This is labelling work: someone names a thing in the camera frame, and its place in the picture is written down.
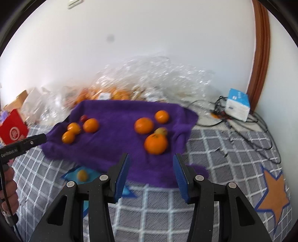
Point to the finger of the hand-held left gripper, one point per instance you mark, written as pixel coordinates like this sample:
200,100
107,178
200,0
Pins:
36,140

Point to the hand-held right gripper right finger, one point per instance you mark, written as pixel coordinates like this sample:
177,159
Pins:
181,179

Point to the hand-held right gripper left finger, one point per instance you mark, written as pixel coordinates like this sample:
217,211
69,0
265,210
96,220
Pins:
122,179

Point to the small orange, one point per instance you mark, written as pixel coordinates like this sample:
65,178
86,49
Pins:
68,137
74,128
82,175
214,114
161,116

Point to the large orange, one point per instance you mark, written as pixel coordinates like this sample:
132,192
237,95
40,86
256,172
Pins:
156,144

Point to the yellowish small fruit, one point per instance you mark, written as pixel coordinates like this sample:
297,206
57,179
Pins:
161,130

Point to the red cherry tomato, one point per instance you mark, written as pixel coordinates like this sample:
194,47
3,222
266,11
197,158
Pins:
83,118

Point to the medium orange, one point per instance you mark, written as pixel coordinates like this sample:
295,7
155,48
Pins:
90,125
143,125

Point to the clear bag of brown fruits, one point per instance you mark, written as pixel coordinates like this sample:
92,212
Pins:
149,93

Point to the person's left hand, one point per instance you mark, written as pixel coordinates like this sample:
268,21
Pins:
10,193

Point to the red box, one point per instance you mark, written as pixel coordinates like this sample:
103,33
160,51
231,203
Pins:
12,130

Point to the purple towel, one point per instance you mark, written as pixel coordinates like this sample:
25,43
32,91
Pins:
111,149

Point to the white plastic bag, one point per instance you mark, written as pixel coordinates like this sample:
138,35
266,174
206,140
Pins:
35,104

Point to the brown cardboard box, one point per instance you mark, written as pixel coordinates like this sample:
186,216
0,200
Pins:
16,101

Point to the grey checked blanket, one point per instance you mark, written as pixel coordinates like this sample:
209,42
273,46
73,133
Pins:
163,221

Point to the blue tissue pack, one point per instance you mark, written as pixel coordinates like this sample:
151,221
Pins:
238,107

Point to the crumpled clear plastic bag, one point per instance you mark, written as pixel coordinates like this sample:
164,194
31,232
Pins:
177,76

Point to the white wall socket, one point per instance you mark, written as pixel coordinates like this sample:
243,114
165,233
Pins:
75,3

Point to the brown wooden door frame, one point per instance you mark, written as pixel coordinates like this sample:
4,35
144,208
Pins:
260,58

